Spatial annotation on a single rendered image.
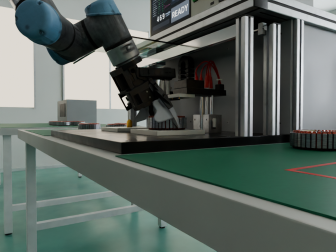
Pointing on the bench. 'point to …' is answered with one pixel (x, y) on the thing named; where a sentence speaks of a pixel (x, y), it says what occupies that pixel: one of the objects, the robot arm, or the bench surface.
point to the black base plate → (161, 140)
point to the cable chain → (187, 63)
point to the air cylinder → (207, 125)
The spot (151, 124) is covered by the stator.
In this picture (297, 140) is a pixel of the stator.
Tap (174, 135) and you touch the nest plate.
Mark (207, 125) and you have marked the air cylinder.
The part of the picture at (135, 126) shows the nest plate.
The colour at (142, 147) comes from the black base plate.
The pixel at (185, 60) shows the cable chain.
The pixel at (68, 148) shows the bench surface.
